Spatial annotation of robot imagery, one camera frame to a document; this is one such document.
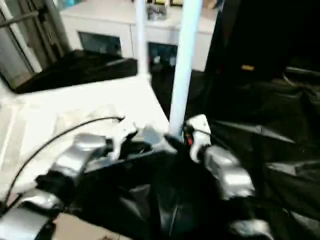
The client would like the white cabinet with glass doors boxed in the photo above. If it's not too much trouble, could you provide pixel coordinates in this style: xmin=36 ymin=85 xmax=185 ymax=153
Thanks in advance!
xmin=61 ymin=0 xmax=218 ymax=72

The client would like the long black bar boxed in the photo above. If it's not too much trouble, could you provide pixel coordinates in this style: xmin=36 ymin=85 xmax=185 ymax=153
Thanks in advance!
xmin=284 ymin=66 xmax=320 ymax=77

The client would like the black backdrop cloth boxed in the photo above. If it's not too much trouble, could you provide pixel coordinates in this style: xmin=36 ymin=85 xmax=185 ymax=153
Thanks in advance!
xmin=204 ymin=0 xmax=320 ymax=81

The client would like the grey curtain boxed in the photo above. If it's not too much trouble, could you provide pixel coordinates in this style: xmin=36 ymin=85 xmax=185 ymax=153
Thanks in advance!
xmin=29 ymin=0 xmax=73 ymax=66

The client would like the white upright pipe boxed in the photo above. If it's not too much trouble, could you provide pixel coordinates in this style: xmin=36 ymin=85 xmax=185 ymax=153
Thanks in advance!
xmin=0 ymin=0 xmax=43 ymax=72

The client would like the grey metal rod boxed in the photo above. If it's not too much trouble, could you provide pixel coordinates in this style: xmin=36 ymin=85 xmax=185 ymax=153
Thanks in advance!
xmin=0 ymin=13 xmax=41 ymax=28

